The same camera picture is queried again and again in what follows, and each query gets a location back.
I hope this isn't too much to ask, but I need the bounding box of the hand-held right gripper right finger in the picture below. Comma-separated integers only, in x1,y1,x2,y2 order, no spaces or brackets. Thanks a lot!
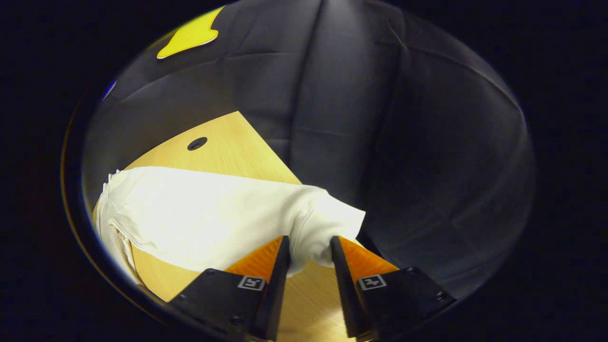
330,235,457,339

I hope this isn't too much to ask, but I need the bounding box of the white garment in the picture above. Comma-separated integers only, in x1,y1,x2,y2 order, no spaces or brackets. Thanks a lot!
95,166,366,285

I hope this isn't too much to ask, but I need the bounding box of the black backdrop cloth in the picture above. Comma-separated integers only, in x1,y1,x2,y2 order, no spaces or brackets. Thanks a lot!
83,0,537,300

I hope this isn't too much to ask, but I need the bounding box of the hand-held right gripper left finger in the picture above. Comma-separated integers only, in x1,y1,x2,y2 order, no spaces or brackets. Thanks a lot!
169,235,291,342

